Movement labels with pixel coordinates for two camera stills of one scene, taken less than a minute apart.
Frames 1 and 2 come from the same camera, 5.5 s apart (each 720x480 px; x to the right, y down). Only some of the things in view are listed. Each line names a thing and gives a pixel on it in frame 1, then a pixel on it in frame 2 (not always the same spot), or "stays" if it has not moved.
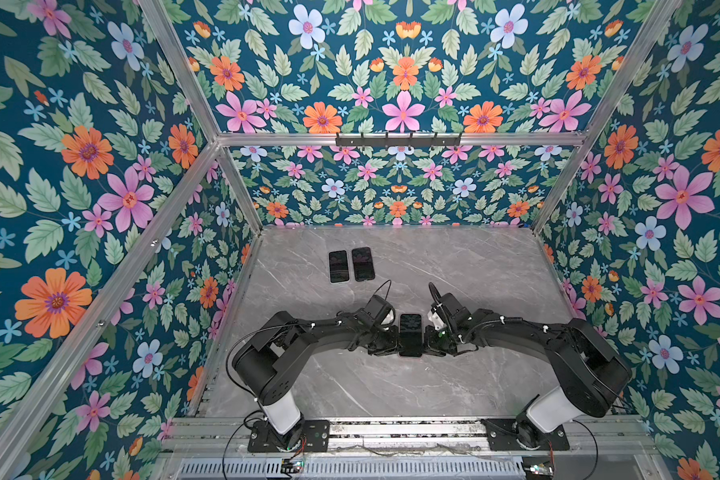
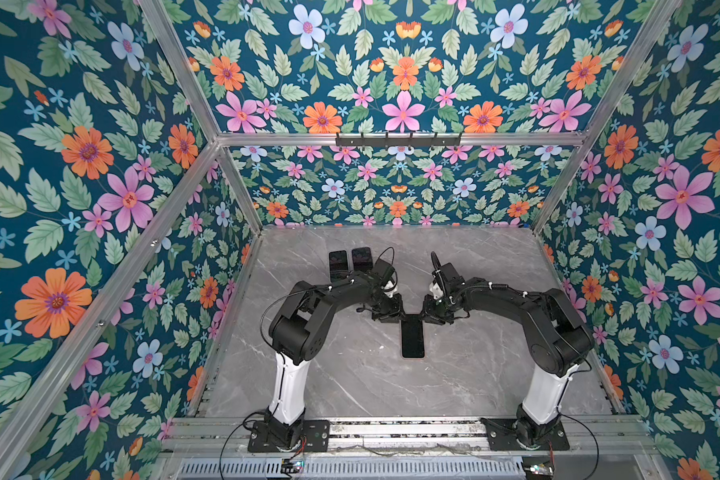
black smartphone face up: x=363 y=264 stays
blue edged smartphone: x=410 y=336 stays
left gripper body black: x=385 y=342 → x=387 y=308
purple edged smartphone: x=338 y=265 stays
